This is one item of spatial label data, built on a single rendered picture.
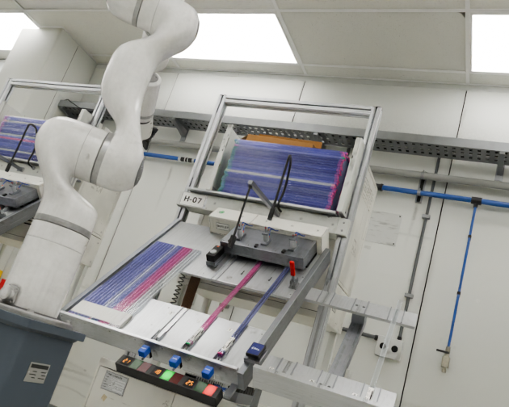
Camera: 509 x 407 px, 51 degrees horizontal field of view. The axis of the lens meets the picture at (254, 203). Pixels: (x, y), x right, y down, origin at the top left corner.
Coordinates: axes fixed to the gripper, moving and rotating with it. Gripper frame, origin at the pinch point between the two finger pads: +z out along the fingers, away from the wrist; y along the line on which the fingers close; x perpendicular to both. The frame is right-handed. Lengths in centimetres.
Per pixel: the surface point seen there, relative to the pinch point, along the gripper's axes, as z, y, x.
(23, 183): 78, 11, -62
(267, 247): 14, -29, 50
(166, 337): 17, 21, 61
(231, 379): 5, 17, 85
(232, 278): 20, -13, 52
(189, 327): 16, 14, 62
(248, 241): 18, -28, 42
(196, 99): 144, -175, -155
